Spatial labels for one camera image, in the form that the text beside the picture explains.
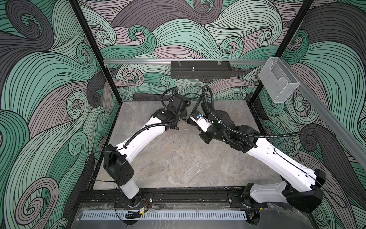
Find grey mesh wall holder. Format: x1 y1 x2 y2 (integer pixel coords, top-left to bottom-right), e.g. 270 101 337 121
258 57 300 104

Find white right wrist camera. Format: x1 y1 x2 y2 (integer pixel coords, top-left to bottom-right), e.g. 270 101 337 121
190 111 211 132

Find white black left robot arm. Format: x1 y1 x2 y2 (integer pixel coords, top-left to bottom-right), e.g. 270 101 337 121
103 87 190 207

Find black perforated wall tray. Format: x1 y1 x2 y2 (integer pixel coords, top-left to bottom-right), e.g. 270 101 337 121
170 61 233 83

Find black vertical frame post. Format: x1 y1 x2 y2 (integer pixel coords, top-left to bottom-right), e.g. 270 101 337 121
69 0 123 106
248 0 314 106

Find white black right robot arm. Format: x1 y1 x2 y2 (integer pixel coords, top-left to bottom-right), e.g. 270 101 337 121
190 85 326 213

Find white slotted cable duct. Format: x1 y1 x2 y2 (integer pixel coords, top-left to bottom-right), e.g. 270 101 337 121
81 210 247 221

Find black vertical frame post left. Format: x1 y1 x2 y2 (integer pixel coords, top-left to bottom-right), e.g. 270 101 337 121
69 0 123 106

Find black vertical frame post right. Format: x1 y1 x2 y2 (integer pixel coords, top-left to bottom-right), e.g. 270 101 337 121
248 0 314 106

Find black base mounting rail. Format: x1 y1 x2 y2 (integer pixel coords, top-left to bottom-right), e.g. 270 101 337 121
77 186 287 211

